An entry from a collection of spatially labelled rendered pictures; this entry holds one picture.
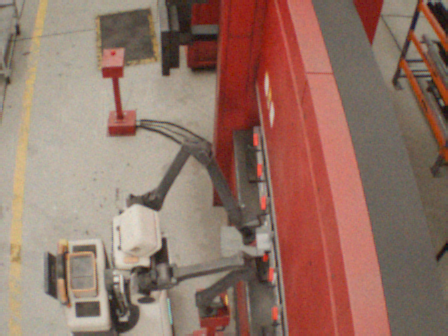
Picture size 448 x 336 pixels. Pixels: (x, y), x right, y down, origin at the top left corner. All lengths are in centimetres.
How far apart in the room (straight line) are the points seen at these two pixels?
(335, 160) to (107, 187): 294
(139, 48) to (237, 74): 235
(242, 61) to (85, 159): 191
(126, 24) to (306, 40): 387
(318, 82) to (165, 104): 313
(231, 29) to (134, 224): 113
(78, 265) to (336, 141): 176
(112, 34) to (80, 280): 319
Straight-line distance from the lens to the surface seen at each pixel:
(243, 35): 297
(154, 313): 353
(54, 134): 479
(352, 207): 155
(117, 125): 458
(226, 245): 292
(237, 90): 326
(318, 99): 178
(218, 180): 262
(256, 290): 295
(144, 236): 252
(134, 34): 556
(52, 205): 435
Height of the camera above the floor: 356
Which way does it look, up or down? 53 degrees down
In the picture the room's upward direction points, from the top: 4 degrees clockwise
